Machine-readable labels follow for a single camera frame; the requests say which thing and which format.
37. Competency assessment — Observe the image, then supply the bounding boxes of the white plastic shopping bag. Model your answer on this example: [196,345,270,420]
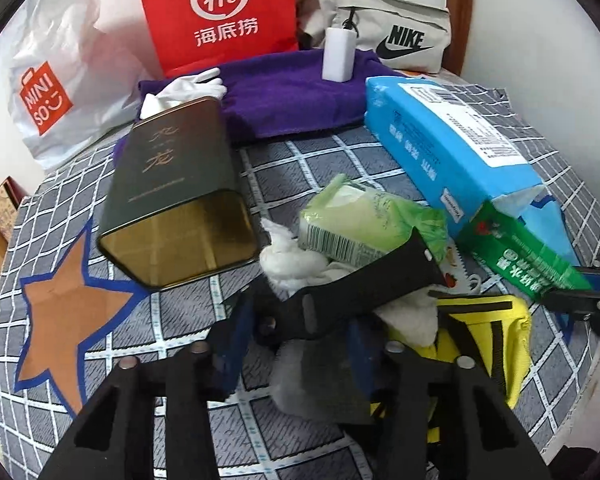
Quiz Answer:
[0,0,154,171]

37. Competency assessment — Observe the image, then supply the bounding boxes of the yellow pouch with black straps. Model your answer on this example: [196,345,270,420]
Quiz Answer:
[374,295,534,461]

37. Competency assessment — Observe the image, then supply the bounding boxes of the beige canvas bag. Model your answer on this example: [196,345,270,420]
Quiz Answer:
[296,0,454,74]

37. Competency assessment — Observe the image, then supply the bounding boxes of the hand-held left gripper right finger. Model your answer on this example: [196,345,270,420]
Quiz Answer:
[346,320,553,480]

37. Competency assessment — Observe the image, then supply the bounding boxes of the small fruit print packet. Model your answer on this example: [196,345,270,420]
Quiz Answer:
[439,244,482,292]

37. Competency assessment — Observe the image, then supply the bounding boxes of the checked blanket with star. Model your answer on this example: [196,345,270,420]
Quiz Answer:
[0,77,600,480]

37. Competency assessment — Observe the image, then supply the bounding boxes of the white cotton glove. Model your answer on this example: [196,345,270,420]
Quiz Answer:
[140,92,186,122]
[155,67,229,106]

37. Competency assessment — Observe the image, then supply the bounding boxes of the light green wet wipes pack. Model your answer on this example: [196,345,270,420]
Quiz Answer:
[298,174,451,267]

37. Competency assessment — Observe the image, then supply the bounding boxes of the red paper shopping bag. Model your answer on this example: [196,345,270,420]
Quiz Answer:
[133,0,300,79]

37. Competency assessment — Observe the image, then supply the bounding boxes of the blue tissue pack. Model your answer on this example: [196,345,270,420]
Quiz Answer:
[364,75,579,267]

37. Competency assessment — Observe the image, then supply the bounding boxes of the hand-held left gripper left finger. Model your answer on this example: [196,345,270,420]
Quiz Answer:
[37,294,254,480]

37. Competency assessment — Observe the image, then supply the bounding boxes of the brown doodle cover book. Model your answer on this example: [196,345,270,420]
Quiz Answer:
[0,176,22,241]

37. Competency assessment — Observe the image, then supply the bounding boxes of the brown wooden frame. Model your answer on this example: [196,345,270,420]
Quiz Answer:
[442,0,477,77]

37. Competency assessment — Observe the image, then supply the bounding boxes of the purple towel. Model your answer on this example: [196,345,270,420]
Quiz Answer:
[114,50,406,162]

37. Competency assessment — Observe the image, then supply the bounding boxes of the white soft cloth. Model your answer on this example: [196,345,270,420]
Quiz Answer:
[259,217,442,418]

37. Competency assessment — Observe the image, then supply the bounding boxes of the black elastic strap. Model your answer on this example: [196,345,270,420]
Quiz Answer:
[252,227,447,347]

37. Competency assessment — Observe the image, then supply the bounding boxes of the dark green tin box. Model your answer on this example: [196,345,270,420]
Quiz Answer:
[96,96,261,291]

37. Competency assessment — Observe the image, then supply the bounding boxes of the green printed packet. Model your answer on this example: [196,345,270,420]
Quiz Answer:
[455,200,594,302]

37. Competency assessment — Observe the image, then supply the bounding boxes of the white pump bottle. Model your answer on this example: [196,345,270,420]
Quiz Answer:
[321,7,359,83]

